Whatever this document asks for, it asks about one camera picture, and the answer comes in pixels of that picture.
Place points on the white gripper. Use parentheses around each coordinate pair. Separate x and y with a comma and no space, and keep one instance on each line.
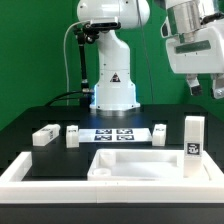
(204,55)

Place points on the white desk top panel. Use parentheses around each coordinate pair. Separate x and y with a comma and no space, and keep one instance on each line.
(142,165)

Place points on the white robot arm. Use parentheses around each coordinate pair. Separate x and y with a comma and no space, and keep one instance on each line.
(194,33)

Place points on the white marker tag sheet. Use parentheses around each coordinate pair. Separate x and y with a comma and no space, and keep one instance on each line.
(115,135)

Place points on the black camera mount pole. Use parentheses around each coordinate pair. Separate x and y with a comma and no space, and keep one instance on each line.
(84,81)

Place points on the black camera on mount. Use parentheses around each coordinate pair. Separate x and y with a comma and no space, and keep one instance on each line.
(89,32)

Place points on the white U-shaped frame fixture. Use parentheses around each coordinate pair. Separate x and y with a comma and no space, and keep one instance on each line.
(14,189)

